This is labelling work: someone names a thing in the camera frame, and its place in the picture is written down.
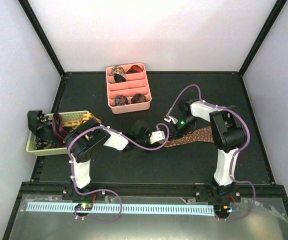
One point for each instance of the dark striped tie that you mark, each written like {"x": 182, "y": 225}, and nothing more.
{"x": 57, "y": 127}

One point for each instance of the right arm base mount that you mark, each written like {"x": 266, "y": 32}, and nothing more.
{"x": 218, "y": 195}

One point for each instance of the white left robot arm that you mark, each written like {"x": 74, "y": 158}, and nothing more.
{"x": 88, "y": 137}

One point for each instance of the dark brown rolled tie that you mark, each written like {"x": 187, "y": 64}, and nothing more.
{"x": 138, "y": 98}

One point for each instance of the light blue cable duct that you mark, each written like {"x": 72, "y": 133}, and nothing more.
{"x": 105, "y": 208}

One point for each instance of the floral rolled tie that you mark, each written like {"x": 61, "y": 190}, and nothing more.
{"x": 117, "y": 70}

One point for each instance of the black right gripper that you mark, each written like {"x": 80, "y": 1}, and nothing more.
{"x": 176, "y": 133}

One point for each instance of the pink divided organizer box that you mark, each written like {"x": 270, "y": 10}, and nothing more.
{"x": 136, "y": 84}

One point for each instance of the brown floral necktie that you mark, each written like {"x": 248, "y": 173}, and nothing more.
{"x": 203, "y": 135}

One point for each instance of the black orange rolled tie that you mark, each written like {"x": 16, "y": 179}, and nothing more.
{"x": 134, "y": 69}

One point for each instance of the light green plastic basket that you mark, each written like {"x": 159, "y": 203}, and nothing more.
{"x": 60, "y": 147}

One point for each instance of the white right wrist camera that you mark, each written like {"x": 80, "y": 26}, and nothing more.
{"x": 170, "y": 119}

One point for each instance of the black patterned tie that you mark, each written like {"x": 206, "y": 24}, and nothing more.
{"x": 41, "y": 126}

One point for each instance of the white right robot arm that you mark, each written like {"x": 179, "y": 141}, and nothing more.
{"x": 229, "y": 132}

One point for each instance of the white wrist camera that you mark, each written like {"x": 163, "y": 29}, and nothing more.
{"x": 170, "y": 119}
{"x": 157, "y": 137}

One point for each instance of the black corner frame post left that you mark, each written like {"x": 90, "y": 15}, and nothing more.
{"x": 28, "y": 10}

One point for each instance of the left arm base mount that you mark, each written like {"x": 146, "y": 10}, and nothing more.
{"x": 84, "y": 195}

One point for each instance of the black corner frame post right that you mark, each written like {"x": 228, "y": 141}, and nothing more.
{"x": 269, "y": 22}

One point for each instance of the black corner frame post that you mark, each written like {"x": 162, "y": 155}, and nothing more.
{"x": 269, "y": 22}
{"x": 28, "y": 10}

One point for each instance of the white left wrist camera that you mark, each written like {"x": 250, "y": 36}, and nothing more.
{"x": 157, "y": 137}

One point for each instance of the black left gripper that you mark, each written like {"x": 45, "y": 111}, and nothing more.
{"x": 151, "y": 147}

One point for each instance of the blue patterned rolled tie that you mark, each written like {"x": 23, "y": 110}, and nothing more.
{"x": 121, "y": 100}

